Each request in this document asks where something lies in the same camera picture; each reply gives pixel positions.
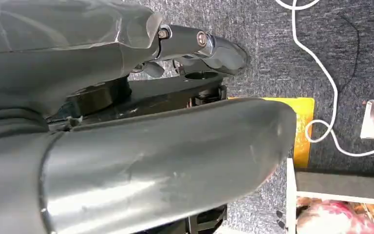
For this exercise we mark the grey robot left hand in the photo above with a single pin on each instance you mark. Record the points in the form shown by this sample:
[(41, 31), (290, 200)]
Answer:
[(161, 155)]

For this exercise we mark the yellow floor tape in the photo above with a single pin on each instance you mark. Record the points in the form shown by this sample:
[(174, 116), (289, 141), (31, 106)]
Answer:
[(303, 129)]

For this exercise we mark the robot left arm sleeve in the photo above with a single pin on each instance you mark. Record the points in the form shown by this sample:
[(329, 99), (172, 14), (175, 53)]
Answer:
[(9, 177)]

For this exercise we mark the white storage crate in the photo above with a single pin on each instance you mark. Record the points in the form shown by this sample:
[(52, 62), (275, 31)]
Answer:
[(335, 185)]

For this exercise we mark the pink plastic bag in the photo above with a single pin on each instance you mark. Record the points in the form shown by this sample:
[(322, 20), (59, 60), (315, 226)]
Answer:
[(329, 218)]

